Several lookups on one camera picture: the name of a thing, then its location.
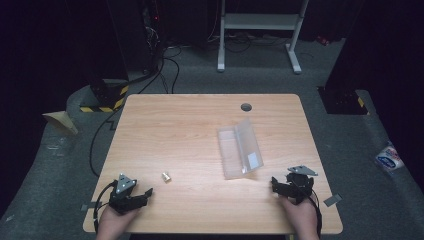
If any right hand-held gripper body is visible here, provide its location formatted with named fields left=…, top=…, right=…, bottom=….
left=281, top=165, right=319, bottom=205

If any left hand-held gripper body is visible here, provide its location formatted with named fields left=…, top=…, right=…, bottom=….
left=107, top=172, right=149, bottom=215

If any person's left hand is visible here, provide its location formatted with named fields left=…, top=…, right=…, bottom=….
left=95, top=205, right=142, bottom=240

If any person's right hand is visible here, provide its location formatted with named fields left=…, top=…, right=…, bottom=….
left=278, top=195, right=320, bottom=240

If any grey tape strip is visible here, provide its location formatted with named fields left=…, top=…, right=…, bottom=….
left=323, top=193, right=343, bottom=207
left=80, top=201, right=103, bottom=212

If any clear plastic hinged box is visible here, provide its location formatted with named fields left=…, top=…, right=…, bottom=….
left=217, top=118, right=265, bottom=180

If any white and blue packet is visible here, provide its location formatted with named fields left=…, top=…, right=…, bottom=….
left=374, top=141, right=406, bottom=173

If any tan cardboard piece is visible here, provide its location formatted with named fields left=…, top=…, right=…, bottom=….
left=42, top=110, right=80, bottom=136

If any black yellow striped stand base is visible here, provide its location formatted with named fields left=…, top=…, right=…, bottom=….
left=79, top=78, right=130, bottom=114

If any white metal stand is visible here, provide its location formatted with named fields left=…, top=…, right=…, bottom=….
left=216, top=0, right=310, bottom=75

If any dark equipment rack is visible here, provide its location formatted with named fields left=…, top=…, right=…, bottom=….
left=106, top=0, right=168, bottom=76

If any left hand-held gripper cable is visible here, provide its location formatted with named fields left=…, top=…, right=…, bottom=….
left=93, top=179, right=119, bottom=234

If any hand-held gripper cable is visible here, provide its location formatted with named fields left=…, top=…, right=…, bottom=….
left=93, top=179, right=119, bottom=234
left=294, top=179, right=324, bottom=238

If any right hand-held gripper cable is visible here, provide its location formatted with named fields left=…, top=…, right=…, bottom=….
left=294, top=179, right=324, bottom=238

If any long black floor cable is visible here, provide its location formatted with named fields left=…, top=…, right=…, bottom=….
left=88, top=49, right=166, bottom=178

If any looped black floor cable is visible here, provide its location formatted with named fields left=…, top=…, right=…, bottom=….
left=159, top=46, right=184, bottom=95

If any black cable bundle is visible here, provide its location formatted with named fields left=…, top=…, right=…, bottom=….
left=206, top=29, right=291, bottom=54

